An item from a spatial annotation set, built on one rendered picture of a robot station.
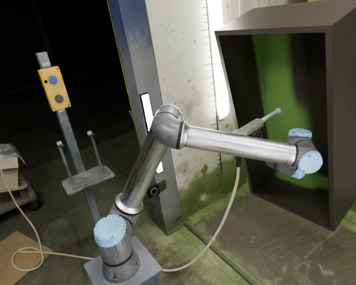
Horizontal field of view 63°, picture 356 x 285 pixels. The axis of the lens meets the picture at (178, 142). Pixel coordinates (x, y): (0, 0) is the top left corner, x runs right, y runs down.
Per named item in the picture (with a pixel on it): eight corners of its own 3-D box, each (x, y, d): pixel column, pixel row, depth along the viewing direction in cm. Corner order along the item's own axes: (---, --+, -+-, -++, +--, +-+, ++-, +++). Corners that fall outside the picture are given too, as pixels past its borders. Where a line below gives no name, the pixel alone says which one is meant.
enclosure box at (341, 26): (277, 165, 228) (254, 7, 165) (360, 194, 185) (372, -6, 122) (250, 193, 213) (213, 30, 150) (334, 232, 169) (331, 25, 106)
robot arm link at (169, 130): (146, 121, 106) (330, 154, 104) (152, 109, 117) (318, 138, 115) (143, 149, 112) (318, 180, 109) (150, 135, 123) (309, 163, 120)
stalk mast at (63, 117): (108, 245, 250) (44, 51, 180) (111, 249, 245) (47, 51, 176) (102, 249, 247) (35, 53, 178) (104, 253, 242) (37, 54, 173)
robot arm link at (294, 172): (313, 156, 126) (308, 176, 130) (286, 147, 134) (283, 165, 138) (302, 164, 120) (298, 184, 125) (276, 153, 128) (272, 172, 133)
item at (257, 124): (226, 178, 148) (225, 139, 137) (219, 174, 152) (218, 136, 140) (280, 140, 174) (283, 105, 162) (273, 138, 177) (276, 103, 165)
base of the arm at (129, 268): (111, 290, 134) (105, 275, 129) (97, 265, 148) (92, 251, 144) (147, 268, 142) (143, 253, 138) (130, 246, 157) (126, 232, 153)
